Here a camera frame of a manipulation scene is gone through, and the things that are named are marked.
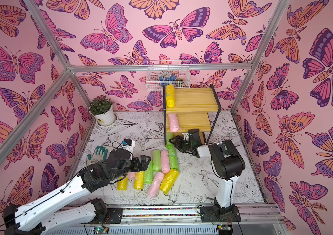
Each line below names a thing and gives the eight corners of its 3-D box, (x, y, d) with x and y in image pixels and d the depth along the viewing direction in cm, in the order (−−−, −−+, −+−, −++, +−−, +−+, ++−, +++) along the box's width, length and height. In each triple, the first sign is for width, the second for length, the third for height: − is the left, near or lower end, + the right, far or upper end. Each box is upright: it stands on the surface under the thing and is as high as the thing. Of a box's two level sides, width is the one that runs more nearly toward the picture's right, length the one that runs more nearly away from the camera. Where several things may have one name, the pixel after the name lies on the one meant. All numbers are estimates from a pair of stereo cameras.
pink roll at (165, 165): (160, 173, 89) (160, 171, 87) (161, 152, 98) (160, 150, 96) (170, 173, 89) (170, 171, 87) (170, 152, 98) (170, 150, 96)
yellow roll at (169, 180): (159, 190, 84) (158, 188, 80) (167, 169, 92) (167, 166, 88) (171, 196, 82) (171, 194, 78) (179, 173, 90) (179, 171, 87)
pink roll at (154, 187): (147, 195, 82) (146, 193, 79) (156, 173, 90) (156, 170, 87) (156, 198, 81) (155, 196, 78) (164, 175, 89) (164, 173, 86)
